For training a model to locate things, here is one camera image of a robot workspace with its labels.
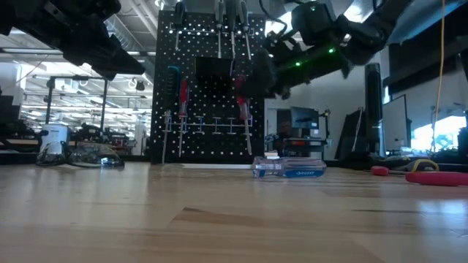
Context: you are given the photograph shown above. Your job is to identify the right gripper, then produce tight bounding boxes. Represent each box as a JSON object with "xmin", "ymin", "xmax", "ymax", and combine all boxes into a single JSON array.
[{"xmin": 241, "ymin": 31, "xmax": 352, "ymax": 100}]

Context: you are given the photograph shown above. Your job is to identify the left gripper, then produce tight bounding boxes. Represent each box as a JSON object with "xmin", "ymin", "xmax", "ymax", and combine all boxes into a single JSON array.
[{"xmin": 0, "ymin": 0, "xmax": 146, "ymax": 80}]

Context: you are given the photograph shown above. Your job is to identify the red clear-handled screwdriver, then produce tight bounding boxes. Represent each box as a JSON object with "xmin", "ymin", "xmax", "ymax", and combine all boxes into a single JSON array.
[
  {"xmin": 235, "ymin": 74, "xmax": 254, "ymax": 157},
  {"xmin": 177, "ymin": 78, "xmax": 190, "ymax": 159}
]

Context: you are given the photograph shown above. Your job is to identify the teal black-handled screwdriver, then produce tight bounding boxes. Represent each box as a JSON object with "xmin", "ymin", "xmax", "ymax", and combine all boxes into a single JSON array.
[{"xmin": 161, "ymin": 64, "xmax": 181, "ymax": 165}]

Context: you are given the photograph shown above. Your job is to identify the large grey black screwdriver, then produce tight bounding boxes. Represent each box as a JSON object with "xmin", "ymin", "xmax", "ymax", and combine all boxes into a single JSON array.
[{"xmin": 238, "ymin": 0, "xmax": 254, "ymax": 61}]

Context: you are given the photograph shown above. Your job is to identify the clear plastic bag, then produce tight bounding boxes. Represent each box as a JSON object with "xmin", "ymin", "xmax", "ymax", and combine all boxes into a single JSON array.
[{"xmin": 34, "ymin": 140, "xmax": 126, "ymax": 170}]

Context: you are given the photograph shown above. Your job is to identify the blue clear-handled screwdriver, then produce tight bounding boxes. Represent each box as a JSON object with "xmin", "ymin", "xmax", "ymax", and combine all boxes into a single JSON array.
[{"xmin": 250, "ymin": 156, "xmax": 328, "ymax": 180}]

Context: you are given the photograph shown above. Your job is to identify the red-handled pliers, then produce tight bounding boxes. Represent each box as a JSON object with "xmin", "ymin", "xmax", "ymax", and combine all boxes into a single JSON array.
[{"xmin": 404, "ymin": 170, "xmax": 468, "ymax": 188}]

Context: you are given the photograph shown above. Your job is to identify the black metal peg board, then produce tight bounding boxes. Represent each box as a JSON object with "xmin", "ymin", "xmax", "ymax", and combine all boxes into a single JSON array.
[{"xmin": 149, "ymin": 9, "xmax": 266, "ymax": 165}]

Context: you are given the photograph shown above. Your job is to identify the black plastic bin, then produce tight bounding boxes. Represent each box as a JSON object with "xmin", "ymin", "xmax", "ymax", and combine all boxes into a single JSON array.
[{"xmin": 194, "ymin": 56, "xmax": 235, "ymax": 88}]

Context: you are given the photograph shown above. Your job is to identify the person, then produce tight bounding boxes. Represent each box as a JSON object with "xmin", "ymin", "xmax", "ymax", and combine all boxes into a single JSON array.
[{"xmin": 279, "ymin": 120, "xmax": 293, "ymax": 140}]

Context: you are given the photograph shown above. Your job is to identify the black computer monitor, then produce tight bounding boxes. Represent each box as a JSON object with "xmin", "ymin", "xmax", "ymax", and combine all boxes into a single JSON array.
[{"xmin": 290, "ymin": 106, "xmax": 320, "ymax": 131}]

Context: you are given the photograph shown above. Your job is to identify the black equipment desk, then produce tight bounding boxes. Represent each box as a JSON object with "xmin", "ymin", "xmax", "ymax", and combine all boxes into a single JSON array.
[{"xmin": 268, "ymin": 133, "xmax": 332, "ymax": 161}]

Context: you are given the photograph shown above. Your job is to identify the ceiling light strip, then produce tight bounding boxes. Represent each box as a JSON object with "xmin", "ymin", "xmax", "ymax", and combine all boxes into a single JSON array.
[{"xmin": 0, "ymin": 47, "xmax": 153, "ymax": 56}]

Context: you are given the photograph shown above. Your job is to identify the tall black pillar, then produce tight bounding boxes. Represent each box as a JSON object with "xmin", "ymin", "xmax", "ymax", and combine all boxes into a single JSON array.
[{"xmin": 364, "ymin": 63, "xmax": 383, "ymax": 159}]

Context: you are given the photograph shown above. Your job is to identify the large grey display panel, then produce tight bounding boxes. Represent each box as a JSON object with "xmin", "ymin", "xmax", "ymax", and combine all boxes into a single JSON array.
[{"xmin": 382, "ymin": 94, "xmax": 411, "ymax": 156}]

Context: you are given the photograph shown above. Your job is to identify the silver ceiling air duct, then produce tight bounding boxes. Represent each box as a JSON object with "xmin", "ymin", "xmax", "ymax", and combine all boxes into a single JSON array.
[{"xmin": 104, "ymin": 0, "xmax": 160, "ymax": 52}]

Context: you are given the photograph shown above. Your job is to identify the black metal frame stand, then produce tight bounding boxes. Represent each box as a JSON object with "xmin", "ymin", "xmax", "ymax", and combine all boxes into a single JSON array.
[{"xmin": 45, "ymin": 75, "xmax": 110, "ymax": 151}]

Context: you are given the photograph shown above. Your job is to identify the silver wire ring rack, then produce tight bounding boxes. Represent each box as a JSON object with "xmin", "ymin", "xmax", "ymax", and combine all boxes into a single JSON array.
[{"xmin": 162, "ymin": 110, "xmax": 254, "ymax": 137}]

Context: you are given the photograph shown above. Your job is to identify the black aluminium table frame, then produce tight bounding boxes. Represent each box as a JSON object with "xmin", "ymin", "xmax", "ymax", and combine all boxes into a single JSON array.
[{"xmin": 0, "ymin": 150, "xmax": 468, "ymax": 175}]

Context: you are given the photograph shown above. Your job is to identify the yellow hanging cable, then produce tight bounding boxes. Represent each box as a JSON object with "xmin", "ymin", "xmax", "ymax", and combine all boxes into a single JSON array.
[{"xmin": 436, "ymin": 0, "xmax": 447, "ymax": 154}]

